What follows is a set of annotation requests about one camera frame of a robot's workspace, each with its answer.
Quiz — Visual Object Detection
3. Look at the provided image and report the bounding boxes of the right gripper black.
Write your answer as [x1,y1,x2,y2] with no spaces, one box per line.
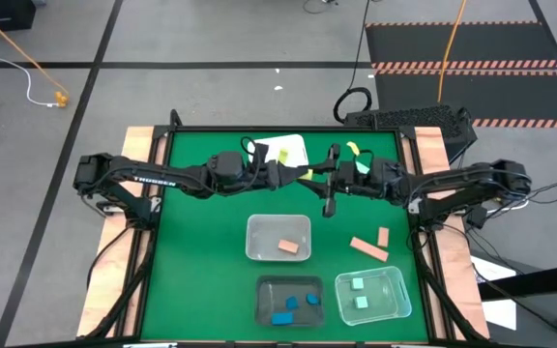
[302,143,375,218]

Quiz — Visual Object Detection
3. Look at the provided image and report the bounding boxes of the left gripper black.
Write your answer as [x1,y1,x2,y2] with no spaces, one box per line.
[247,159,309,190]

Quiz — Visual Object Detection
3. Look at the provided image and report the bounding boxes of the white opaque plastic bin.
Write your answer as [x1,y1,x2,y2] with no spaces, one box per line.
[248,133,310,168]

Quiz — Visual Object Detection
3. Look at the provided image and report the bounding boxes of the grey translucent plastic bin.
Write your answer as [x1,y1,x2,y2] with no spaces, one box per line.
[245,214,312,263]

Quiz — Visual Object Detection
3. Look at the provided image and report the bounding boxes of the long orange block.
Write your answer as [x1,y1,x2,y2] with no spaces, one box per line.
[349,236,390,264]

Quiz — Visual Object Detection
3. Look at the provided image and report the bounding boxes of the black perforated computer tower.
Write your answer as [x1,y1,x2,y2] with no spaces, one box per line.
[343,103,479,163]

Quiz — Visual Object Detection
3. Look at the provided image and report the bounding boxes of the wooden table side board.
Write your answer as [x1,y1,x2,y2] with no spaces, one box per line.
[77,126,157,339]
[413,126,490,339]

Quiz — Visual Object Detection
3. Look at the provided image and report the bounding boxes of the green table mat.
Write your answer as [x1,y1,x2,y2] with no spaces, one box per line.
[141,130,428,342]

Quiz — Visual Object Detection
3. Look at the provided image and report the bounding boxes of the dark smoky plastic bin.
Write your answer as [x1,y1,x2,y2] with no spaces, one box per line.
[254,275,326,328]

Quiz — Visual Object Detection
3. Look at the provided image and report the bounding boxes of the clear plastic bin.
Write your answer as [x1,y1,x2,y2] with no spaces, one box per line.
[334,265,413,327]

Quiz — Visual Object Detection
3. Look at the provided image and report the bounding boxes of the black power adapter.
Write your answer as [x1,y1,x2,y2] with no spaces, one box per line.
[466,205,488,229]

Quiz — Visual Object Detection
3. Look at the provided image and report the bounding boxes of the black hazard-striped floor mat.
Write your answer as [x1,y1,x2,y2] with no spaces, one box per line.
[364,20,557,72]
[373,70,557,130]

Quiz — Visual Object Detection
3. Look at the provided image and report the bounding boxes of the white paper box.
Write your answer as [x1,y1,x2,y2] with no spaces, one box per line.
[469,253,519,333]

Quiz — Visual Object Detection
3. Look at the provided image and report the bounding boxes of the black table frame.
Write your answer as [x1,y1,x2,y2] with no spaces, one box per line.
[84,109,490,348]

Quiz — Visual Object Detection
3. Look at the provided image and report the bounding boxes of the black coiled floor cable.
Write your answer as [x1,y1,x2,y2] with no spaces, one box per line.
[332,0,374,125]

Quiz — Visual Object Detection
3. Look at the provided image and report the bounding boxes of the yellow floor cable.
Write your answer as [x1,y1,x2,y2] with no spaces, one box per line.
[435,0,468,104]

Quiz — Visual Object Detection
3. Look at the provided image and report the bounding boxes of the white floor cable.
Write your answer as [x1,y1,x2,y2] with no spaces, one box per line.
[0,0,60,107]

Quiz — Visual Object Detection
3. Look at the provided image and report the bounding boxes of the orange floor cable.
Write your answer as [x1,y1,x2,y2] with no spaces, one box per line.
[0,3,70,98]

